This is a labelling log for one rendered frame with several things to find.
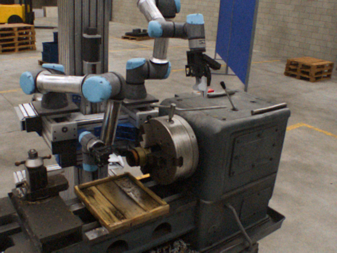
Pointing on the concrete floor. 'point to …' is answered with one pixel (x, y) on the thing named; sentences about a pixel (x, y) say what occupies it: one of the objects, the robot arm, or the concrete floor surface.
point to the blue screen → (236, 36)
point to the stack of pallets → (17, 37)
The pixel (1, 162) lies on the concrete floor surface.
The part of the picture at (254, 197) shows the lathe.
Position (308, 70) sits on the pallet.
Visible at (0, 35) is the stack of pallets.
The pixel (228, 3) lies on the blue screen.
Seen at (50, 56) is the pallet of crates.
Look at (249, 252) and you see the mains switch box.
